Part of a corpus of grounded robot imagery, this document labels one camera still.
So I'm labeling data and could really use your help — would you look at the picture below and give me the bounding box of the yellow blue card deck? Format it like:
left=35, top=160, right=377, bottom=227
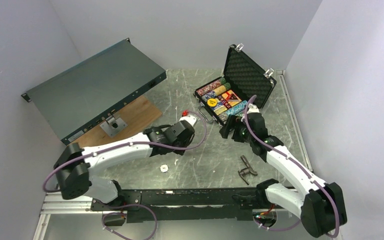
left=212, top=104, right=231, bottom=116

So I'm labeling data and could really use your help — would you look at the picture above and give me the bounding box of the blue poker chip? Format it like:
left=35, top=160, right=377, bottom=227
left=160, top=164, right=169, bottom=173

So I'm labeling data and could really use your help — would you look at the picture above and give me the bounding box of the yellow big blind button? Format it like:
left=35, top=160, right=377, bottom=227
left=206, top=98, right=218, bottom=107

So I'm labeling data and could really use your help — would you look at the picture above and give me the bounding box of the black poker chip case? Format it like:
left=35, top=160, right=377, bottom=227
left=193, top=43, right=277, bottom=127

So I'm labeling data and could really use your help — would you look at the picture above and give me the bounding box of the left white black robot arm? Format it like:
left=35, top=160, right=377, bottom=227
left=53, top=115, right=197, bottom=210

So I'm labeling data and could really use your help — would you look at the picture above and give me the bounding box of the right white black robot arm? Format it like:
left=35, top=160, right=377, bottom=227
left=220, top=112, right=348, bottom=238

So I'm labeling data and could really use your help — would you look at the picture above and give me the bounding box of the red card deck in case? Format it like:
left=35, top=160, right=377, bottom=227
left=217, top=89, right=242, bottom=109

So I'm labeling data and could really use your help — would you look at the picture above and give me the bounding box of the wooden board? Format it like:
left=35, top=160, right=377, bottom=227
left=73, top=96, right=162, bottom=147

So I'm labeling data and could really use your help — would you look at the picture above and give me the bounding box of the dark grey rack server chassis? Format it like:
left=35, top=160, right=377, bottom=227
left=21, top=38, right=167, bottom=145

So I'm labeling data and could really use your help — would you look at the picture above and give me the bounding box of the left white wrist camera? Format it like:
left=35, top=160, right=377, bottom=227
left=179, top=110, right=198, bottom=127

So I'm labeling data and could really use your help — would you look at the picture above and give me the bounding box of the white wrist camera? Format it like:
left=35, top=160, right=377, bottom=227
left=246, top=103, right=260, bottom=114
left=179, top=110, right=198, bottom=127

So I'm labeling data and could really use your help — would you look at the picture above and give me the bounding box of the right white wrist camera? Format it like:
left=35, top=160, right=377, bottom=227
left=246, top=103, right=260, bottom=114

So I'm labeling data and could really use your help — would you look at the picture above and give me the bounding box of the silver metal bracket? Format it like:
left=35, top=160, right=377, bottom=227
left=99, top=113, right=128, bottom=138

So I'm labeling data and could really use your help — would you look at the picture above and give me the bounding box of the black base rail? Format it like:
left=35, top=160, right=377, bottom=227
left=41, top=187, right=312, bottom=226

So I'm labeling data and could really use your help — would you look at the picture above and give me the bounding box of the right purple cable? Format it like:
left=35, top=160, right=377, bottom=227
left=243, top=95, right=341, bottom=239

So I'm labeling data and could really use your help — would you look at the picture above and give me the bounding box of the purple cable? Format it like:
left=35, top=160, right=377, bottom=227
left=42, top=110, right=208, bottom=194
left=243, top=95, right=341, bottom=239

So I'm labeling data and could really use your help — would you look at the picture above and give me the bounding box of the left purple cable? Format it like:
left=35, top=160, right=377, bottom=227
left=42, top=110, right=208, bottom=194

